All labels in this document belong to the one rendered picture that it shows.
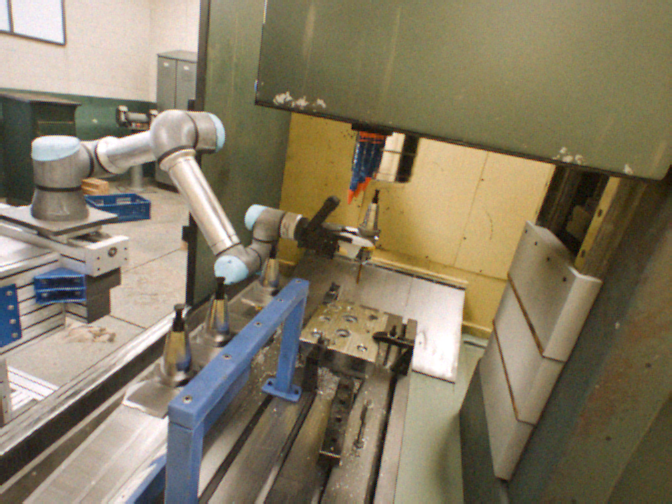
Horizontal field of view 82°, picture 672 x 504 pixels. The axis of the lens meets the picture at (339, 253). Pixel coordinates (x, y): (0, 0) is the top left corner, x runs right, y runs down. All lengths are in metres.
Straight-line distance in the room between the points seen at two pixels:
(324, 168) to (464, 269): 0.90
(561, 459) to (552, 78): 0.66
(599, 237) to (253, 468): 0.81
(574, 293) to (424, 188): 1.29
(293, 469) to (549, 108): 0.82
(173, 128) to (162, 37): 5.98
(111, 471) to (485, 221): 1.74
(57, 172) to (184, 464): 0.99
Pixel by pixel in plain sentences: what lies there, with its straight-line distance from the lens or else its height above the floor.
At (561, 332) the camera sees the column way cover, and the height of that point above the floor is 1.30.
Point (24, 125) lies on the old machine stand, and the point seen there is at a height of 0.90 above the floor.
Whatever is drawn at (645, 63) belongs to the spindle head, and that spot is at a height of 1.75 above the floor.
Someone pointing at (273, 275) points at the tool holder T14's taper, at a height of 1.26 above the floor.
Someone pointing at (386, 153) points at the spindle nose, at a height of 1.55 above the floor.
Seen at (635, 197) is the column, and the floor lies 1.57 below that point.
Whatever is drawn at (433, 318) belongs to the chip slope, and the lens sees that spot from 1.98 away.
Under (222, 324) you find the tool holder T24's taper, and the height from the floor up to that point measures 1.25.
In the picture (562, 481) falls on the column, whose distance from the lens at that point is 0.94.
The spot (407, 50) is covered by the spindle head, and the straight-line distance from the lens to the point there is 0.68.
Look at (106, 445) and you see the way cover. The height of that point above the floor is 0.73.
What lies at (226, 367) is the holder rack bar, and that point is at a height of 1.23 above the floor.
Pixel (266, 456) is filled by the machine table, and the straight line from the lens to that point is 0.96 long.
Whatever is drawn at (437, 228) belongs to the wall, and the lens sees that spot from 2.06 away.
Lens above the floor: 1.62
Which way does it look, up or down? 20 degrees down
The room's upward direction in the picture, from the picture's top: 11 degrees clockwise
